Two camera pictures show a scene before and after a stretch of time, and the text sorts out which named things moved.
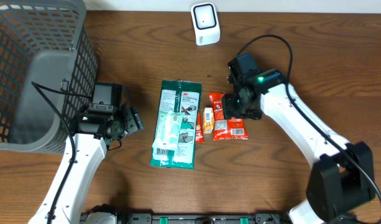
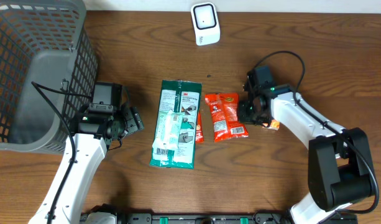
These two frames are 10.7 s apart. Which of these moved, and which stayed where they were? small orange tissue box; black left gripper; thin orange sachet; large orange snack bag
Moved: small orange tissue box
Stayed: thin orange sachet; black left gripper; large orange snack bag
